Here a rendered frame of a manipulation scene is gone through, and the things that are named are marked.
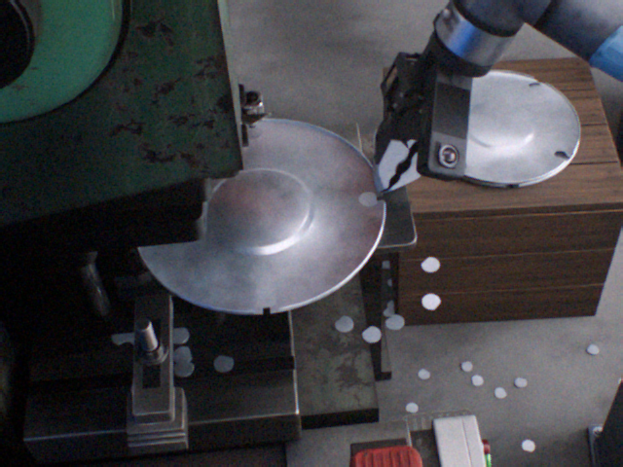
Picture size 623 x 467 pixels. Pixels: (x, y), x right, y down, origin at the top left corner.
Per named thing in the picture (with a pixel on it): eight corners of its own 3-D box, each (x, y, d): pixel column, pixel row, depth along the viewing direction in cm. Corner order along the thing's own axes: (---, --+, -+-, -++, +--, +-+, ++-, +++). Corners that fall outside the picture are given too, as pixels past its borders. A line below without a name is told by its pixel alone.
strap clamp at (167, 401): (186, 317, 113) (171, 264, 105) (188, 449, 103) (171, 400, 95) (134, 322, 113) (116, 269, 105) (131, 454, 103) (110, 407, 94)
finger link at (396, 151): (373, 161, 116) (407, 106, 110) (382, 198, 113) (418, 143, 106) (349, 157, 115) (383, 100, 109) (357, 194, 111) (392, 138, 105)
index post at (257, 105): (267, 138, 131) (260, 85, 123) (269, 155, 129) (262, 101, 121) (246, 140, 131) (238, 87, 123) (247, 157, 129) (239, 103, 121)
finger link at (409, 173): (396, 166, 117) (431, 111, 111) (406, 202, 114) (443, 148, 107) (374, 161, 116) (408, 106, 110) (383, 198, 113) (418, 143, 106)
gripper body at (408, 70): (433, 102, 112) (485, 22, 104) (450, 156, 107) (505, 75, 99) (374, 89, 110) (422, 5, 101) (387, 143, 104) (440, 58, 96)
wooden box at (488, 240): (561, 175, 217) (586, 55, 190) (596, 316, 193) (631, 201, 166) (382, 184, 218) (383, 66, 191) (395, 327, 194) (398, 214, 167)
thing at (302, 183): (402, 300, 104) (402, 296, 103) (131, 329, 103) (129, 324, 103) (367, 112, 122) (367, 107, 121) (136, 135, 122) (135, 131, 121)
